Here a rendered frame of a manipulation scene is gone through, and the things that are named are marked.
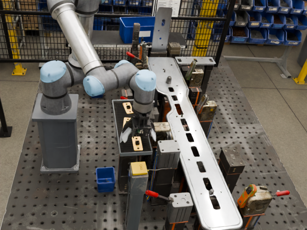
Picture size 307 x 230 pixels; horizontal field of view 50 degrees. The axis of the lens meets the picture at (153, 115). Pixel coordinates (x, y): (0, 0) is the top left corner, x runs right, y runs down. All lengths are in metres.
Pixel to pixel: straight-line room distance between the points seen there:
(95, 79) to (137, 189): 0.50
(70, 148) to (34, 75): 2.27
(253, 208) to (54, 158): 1.04
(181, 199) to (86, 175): 0.69
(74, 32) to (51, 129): 0.62
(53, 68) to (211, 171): 0.88
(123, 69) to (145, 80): 0.12
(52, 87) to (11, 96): 2.13
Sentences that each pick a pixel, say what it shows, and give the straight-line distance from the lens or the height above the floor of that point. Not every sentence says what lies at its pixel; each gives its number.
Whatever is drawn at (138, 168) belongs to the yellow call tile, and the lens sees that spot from 1.33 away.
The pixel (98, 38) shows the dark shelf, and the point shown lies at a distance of 2.49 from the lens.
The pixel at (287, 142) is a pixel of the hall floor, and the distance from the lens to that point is 3.60.
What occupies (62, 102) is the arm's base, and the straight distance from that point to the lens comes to 1.64.
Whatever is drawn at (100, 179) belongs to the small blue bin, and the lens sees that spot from 1.87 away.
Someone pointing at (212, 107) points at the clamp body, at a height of 1.03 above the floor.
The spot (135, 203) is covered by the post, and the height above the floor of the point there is 0.95.
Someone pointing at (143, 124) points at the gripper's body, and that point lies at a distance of 1.25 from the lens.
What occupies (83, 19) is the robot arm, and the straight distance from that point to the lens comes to 1.45.
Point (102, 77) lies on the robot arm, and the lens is 1.18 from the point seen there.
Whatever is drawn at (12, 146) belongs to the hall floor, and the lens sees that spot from 3.13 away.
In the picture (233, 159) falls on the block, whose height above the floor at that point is 1.03.
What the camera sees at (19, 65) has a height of 0.10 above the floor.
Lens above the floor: 2.16
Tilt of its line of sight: 39 degrees down
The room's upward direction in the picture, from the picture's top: 8 degrees clockwise
